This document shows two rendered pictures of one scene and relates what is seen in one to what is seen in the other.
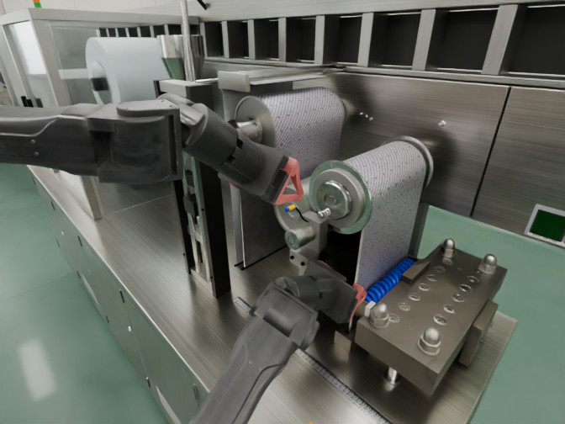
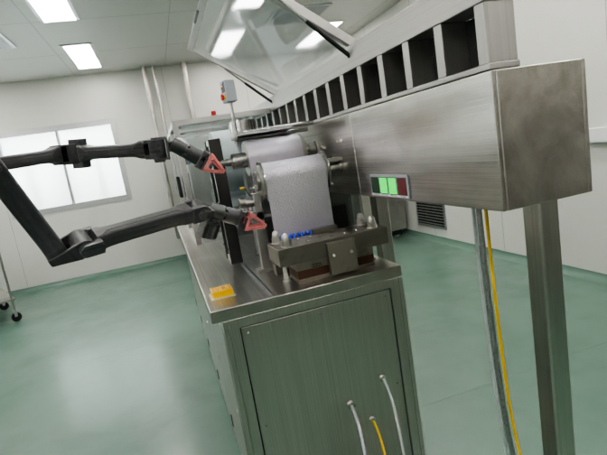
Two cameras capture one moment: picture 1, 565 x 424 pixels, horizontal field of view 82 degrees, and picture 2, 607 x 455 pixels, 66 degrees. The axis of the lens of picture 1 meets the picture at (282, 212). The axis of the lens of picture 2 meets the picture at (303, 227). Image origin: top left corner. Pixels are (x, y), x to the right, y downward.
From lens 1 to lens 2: 1.42 m
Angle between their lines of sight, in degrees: 32
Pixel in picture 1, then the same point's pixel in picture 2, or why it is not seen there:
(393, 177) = (289, 167)
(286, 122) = (256, 152)
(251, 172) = (195, 158)
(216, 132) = (178, 143)
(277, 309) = (193, 202)
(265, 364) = (177, 209)
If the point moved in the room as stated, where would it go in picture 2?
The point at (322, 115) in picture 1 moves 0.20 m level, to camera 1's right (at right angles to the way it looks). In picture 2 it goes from (284, 147) to (328, 140)
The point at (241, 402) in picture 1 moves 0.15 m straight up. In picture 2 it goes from (164, 213) to (154, 167)
